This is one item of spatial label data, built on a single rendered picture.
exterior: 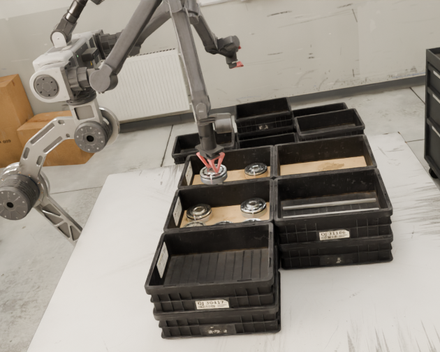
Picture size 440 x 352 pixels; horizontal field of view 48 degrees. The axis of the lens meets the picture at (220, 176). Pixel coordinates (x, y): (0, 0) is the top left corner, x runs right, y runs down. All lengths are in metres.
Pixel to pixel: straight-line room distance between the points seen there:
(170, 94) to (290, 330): 3.65
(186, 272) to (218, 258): 0.12
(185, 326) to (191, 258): 0.27
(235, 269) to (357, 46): 3.66
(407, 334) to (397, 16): 3.83
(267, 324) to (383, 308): 0.38
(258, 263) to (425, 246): 0.63
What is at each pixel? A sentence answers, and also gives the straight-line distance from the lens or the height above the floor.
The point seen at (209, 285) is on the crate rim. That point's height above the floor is 0.93.
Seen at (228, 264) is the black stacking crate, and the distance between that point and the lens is 1.75.
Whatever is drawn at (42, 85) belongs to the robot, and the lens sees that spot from 1.92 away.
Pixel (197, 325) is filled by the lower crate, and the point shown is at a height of 0.76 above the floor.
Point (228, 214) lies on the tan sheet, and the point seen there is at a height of 0.83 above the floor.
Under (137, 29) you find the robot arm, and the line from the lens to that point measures 1.83.
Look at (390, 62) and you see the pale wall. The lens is 5.21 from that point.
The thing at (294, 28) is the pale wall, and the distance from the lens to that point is 4.94.
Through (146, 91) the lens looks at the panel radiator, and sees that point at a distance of 5.04.
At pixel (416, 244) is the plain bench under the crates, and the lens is 1.98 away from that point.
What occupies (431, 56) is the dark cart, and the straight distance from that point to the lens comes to 3.34.
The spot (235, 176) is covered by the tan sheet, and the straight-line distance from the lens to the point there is 2.25.
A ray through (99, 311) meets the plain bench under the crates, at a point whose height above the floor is 0.70.
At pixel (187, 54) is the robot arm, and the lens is 1.79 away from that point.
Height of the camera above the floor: 1.91
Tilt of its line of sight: 28 degrees down
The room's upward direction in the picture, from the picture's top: 12 degrees counter-clockwise
